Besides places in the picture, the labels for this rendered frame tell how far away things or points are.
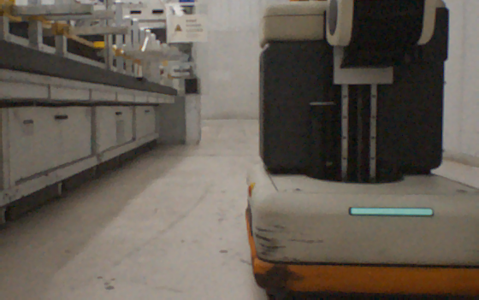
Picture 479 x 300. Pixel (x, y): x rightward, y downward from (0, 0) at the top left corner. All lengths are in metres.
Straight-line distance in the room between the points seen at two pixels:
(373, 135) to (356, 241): 0.38
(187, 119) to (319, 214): 4.65
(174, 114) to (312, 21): 4.50
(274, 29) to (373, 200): 0.58
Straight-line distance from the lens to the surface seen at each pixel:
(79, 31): 2.03
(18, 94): 1.66
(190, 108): 5.69
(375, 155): 1.44
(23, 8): 1.57
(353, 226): 1.15
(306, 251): 1.15
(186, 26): 5.75
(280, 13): 1.44
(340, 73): 1.35
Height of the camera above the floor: 0.50
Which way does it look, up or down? 3 degrees down
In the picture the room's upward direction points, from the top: straight up
